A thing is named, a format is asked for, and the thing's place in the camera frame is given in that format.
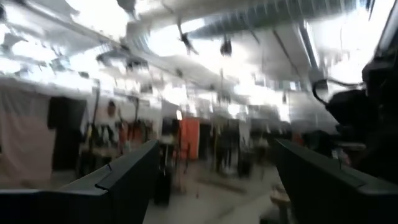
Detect person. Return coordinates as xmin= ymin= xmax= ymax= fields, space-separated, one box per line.
xmin=93 ymin=99 xmax=125 ymax=151

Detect orange panel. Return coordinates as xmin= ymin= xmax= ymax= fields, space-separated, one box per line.
xmin=179 ymin=117 xmax=201 ymax=161

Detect black partition panel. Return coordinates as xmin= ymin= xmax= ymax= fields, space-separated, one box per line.
xmin=47 ymin=96 xmax=88 ymax=172

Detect white cloth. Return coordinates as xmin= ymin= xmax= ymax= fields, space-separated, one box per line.
xmin=0 ymin=83 xmax=57 ymax=188

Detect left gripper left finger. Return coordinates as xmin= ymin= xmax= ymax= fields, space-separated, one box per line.
xmin=0 ymin=139 xmax=161 ymax=224

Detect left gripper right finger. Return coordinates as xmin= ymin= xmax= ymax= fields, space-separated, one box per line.
xmin=274 ymin=139 xmax=398 ymax=224

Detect black ceiling spotlight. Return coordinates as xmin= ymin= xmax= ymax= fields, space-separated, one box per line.
xmin=176 ymin=17 xmax=200 ymax=56
xmin=220 ymin=35 xmax=233 ymax=58

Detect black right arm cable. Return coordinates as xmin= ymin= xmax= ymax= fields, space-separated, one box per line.
xmin=312 ymin=78 xmax=364 ymax=106

